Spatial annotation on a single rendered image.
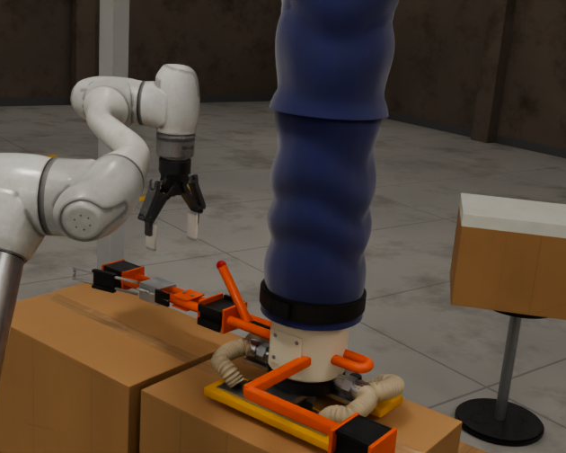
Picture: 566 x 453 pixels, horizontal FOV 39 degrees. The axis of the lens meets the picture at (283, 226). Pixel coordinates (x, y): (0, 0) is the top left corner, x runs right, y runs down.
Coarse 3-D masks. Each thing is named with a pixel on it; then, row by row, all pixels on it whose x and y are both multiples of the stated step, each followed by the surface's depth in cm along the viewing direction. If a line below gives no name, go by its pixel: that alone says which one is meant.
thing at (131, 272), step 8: (104, 264) 207; (112, 264) 208; (120, 264) 208; (128, 264) 209; (120, 272) 203; (128, 272) 204; (136, 272) 206; (144, 272) 209; (120, 288) 204; (128, 288) 205
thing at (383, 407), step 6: (360, 378) 179; (396, 396) 177; (402, 396) 178; (378, 402) 174; (384, 402) 174; (390, 402) 175; (396, 402) 176; (378, 408) 171; (384, 408) 172; (390, 408) 174; (378, 414) 171; (384, 414) 172
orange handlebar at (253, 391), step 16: (176, 288) 199; (176, 304) 193; (192, 304) 190; (240, 320) 182; (256, 320) 183; (352, 352) 169; (288, 368) 160; (304, 368) 164; (352, 368) 164; (368, 368) 164; (256, 384) 152; (272, 384) 156; (256, 400) 149; (272, 400) 146; (288, 416) 144; (304, 416) 142; (320, 416) 142
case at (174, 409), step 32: (160, 384) 183; (192, 384) 184; (160, 416) 177; (192, 416) 171; (224, 416) 171; (384, 416) 176; (416, 416) 177; (448, 416) 178; (160, 448) 179; (192, 448) 172; (224, 448) 166; (256, 448) 161; (288, 448) 161; (320, 448) 162; (416, 448) 164; (448, 448) 173
